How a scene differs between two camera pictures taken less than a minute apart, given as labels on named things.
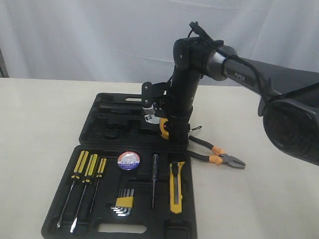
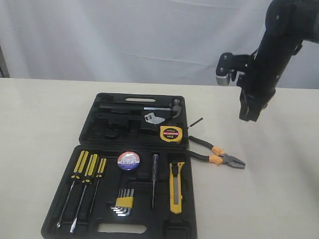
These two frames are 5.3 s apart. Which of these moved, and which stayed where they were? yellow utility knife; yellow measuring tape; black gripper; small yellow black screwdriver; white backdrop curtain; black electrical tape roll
Moved: black gripper; yellow measuring tape
Stayed: black electrical tape roll; white backdrop curtain; small yellow black screwdriver; yellow utility knife
